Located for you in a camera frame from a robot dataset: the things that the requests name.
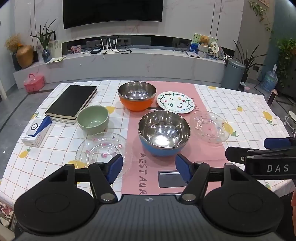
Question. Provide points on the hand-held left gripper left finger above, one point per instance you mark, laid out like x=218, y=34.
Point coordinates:
x=116, y=167

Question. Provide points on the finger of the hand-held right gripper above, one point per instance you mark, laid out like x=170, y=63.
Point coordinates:
x=238, y=154
x=276, y=143

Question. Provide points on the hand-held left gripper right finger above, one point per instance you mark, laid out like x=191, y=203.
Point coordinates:
x=182, y=167

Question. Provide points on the beaded scalloped glass plate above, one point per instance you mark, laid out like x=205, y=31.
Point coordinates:
x=99, y=148

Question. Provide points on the blue steel bowl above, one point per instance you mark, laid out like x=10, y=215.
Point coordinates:
x=161, y=148

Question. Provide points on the green ceramic bowl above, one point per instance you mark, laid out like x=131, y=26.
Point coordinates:
x=92, y=126

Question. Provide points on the orange steel bowl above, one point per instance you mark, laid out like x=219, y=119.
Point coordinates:
x=136, y=105

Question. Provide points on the lemon print checked tablecloth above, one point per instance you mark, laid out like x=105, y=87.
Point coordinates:
x=249, y=120

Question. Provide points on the smooth-rimmed glass plate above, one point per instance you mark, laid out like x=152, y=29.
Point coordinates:
x=209, y=127

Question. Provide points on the pink placemat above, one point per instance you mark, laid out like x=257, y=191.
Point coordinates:
x=134, y=129

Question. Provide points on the pink chair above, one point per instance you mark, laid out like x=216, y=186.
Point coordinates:
x=271, y=97

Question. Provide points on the blue water bottle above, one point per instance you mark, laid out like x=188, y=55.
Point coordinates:
x=269, y=81

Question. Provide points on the white patterned plate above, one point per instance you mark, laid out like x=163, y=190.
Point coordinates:
x=175, y=102

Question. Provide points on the grey trash can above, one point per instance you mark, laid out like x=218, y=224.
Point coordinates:
x=233, y=74

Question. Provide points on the long-leaf floor plant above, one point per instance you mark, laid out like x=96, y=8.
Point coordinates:
x=248, y=60

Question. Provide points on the white and blue box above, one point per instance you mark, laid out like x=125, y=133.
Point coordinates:
x=34, y=136

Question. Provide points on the bushy green plant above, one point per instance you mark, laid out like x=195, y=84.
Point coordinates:
x=286, y=55

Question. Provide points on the white marble media console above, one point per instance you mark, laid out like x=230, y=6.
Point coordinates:
x=138, y=66

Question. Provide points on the white pot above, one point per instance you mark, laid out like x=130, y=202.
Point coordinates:
x=203, y=51

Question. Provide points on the pink storage case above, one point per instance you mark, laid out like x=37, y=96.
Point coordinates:
x=34, y=83

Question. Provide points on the white router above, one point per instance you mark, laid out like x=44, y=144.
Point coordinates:
x=108, y=49

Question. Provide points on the black set-top box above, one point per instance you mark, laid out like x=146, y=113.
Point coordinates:
x=95, y=51

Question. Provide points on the teddy bear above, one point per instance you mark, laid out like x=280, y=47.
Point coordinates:
x=204, y=39

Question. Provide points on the green picture card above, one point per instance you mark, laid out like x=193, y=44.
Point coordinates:
x=194, y=42

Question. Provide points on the paper sheets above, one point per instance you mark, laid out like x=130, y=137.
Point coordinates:
x=55, y=60

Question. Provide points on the pink photo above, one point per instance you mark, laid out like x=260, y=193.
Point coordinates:
x=75, y=49

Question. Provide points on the blue glass vase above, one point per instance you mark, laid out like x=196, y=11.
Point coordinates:
x=47, y=56

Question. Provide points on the hanging vine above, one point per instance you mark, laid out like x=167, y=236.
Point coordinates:
x=260, y=10

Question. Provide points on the golden vase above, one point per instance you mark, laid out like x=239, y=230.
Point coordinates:
x=24, y=56

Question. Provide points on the black vase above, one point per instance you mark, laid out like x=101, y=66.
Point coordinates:
x=16, y=63

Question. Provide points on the green leafy plant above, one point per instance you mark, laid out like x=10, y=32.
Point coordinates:
x=44, y=34

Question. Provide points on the black television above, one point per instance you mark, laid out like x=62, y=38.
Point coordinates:
x=111, y=11

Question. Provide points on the dried flower bunch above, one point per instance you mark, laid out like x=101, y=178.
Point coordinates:
x=13, y=42

